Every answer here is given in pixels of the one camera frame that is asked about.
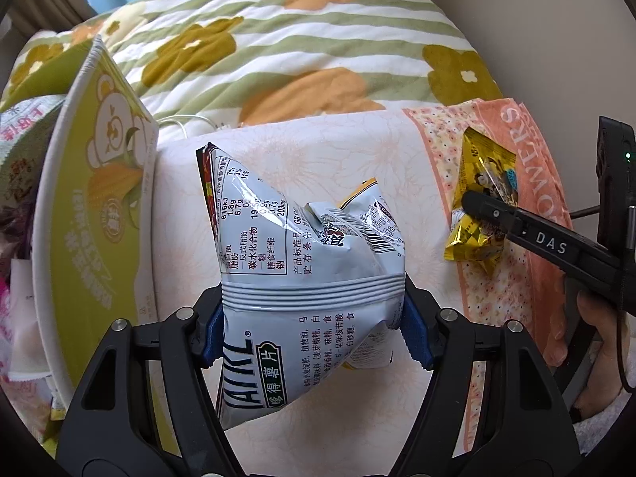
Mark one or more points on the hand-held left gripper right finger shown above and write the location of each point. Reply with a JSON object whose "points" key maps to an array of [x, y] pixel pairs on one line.
{"points": [[415, 333]]}

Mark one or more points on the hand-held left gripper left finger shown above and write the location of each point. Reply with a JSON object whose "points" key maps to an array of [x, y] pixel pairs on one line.
{"points": [[211, 328]]}

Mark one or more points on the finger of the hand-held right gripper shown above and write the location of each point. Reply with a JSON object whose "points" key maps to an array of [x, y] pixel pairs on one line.
{"points": [[489, 208]]}

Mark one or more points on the shiny yellow snack packet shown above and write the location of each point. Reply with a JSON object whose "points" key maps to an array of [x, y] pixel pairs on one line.
{"points": [[469, 179]]}

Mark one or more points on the silver potato chip bag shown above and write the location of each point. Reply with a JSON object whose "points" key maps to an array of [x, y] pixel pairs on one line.
{"points": [[298, 278]]}

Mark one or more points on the yellow edged silver snack packet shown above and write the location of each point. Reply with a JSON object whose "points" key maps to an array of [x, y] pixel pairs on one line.
{"points": [[380, 218]]}

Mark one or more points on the green bear print cardboard box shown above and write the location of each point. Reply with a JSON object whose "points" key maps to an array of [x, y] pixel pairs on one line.
{"points": [[99, 218]]}

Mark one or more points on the pink snack packet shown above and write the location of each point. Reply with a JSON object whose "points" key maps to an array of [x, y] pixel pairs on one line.
{"points": [[10, 308]]}

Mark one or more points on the white speckled snack bag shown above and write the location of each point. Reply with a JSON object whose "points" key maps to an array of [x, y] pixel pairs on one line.
{"points": [[25, 159]]}

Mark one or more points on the person's right forearm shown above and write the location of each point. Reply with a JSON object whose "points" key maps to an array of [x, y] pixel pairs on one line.
{"points": [[606, 430]]}

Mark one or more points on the person's right hand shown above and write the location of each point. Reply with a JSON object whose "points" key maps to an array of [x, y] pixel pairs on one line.
{"points": [[598, 348]]}

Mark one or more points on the green striped floral blanket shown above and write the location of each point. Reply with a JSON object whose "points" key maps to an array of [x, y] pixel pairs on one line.
{"points": [[298, 49]]}

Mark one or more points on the brown curtain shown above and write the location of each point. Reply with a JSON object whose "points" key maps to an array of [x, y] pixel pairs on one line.
{"points": [[39, 5]]}

